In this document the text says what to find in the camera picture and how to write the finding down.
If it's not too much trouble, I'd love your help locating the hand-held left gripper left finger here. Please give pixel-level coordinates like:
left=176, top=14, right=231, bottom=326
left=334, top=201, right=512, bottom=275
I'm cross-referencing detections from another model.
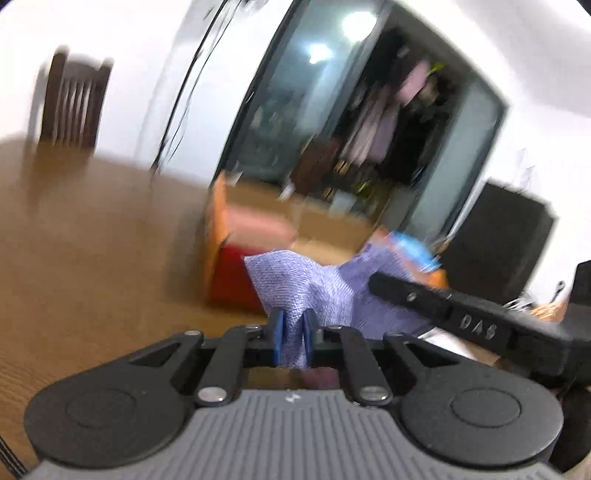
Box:
left=124, top=308, right=285, bottom=408

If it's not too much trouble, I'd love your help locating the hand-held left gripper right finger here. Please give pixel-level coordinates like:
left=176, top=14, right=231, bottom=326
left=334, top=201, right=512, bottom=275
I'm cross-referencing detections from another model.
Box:
left=302, top=308, right=467, bottom=408

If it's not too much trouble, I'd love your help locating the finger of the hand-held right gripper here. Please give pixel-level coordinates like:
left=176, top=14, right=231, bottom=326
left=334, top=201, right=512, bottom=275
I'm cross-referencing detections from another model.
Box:
left=368, top=271, right=452, bottom=326

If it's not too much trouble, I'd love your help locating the purple knitted cloth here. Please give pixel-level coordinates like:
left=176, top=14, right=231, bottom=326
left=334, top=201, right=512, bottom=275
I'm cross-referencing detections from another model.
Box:
left=244, top=247, right=435, bottom=370

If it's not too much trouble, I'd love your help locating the red cardboard box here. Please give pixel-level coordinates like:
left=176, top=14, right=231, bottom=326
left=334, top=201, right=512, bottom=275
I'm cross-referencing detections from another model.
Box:
left=202, top=172, right=448, bottom=317

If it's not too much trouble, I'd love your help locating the blue plastic packet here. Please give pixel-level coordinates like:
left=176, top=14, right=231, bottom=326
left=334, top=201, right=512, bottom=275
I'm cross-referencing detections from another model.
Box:
left=387, top=231, right=444, bottom=273

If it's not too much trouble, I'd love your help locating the black cabinet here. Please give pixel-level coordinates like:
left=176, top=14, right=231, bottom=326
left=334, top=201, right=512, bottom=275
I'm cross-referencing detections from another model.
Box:
left=443, top=178, right=557, bottom=305

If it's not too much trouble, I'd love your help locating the rack of hanging clothes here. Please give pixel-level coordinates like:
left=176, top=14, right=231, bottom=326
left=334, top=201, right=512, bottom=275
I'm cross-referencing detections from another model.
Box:
left=295, top=28, right=458, bottom=204

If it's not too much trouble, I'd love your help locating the sliding glass door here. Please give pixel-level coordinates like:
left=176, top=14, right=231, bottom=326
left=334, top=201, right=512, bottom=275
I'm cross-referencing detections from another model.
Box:
left=215, top=0, right=509, bottom=241

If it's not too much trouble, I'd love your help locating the dark wooden chair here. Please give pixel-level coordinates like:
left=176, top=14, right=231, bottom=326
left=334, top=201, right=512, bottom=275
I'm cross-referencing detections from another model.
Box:
left=39, top=48, right=114, bottom=149

